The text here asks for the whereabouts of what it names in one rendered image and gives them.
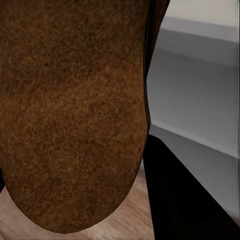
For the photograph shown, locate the sandal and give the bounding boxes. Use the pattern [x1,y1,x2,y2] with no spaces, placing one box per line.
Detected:
[0,0,171,234]

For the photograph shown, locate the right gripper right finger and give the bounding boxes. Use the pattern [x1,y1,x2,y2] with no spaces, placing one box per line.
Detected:
[143,135,240,240]

